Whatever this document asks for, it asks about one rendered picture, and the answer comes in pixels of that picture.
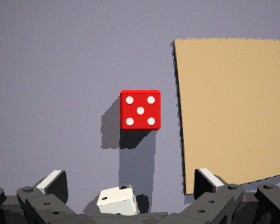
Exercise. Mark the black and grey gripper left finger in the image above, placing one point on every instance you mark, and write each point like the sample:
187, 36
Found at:
46, 209

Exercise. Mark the tan flat mat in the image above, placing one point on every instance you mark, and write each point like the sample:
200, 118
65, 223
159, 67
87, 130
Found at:
229, 90

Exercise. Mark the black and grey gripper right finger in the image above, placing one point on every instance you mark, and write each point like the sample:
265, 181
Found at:
242, 207

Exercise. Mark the red die with white pips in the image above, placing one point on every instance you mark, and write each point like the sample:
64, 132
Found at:
140, 110

